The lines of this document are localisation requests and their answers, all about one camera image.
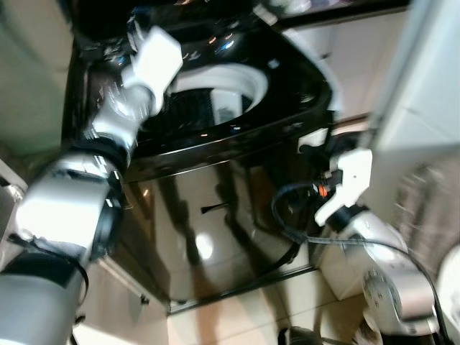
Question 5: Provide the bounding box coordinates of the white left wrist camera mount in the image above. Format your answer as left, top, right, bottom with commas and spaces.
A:
121, 27, 185, 96

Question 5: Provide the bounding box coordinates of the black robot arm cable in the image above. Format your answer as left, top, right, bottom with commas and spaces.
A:
271, 182, 433, 321

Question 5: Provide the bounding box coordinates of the black robot foot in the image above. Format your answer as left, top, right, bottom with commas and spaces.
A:
279, 326, 318, 345

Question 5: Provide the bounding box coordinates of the brown towel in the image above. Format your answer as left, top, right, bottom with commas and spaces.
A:
397, 164, 460, 277

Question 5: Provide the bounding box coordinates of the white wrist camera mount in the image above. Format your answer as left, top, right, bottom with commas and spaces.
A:
121, 27, 185, 96
314, 148, 374, 228

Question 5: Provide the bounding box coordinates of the white-rimmed washer drum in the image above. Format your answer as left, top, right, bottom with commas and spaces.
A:
160, 63, 271, 134

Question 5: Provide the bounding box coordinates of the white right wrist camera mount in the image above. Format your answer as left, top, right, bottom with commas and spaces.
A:
314, 148, 374, 228

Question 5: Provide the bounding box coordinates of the black top-loading washing machine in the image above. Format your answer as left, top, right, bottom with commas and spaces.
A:
61, 0, 340, 315

